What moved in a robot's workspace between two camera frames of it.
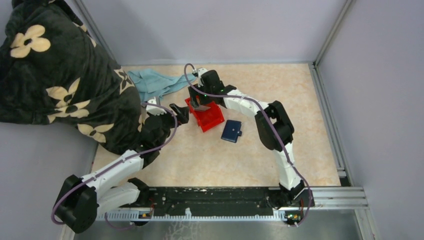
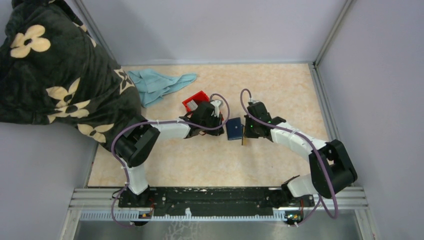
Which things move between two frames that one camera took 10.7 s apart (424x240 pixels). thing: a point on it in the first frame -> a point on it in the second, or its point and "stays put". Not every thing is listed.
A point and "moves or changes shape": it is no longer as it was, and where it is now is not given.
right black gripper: [193, 94] -> [248, 133]
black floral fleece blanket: [53, 71] stays put
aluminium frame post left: [83, 14] stays put
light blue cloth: [151, 83] stays put
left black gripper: [182, 113] -> [217, 132]
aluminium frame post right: [315, 62] stays put
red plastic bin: [207, 119] moves or changes shape
